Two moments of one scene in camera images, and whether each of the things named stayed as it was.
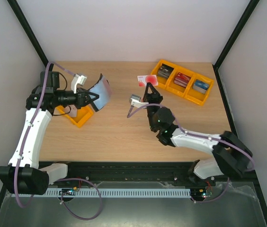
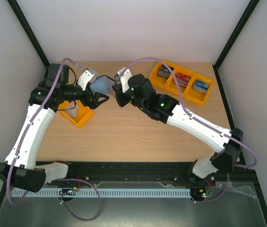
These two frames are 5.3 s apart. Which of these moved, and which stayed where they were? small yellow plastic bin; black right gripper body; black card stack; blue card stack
Moved: black right gripper body
Stayed: small yellow plastic bin; blue card stack; black card stack
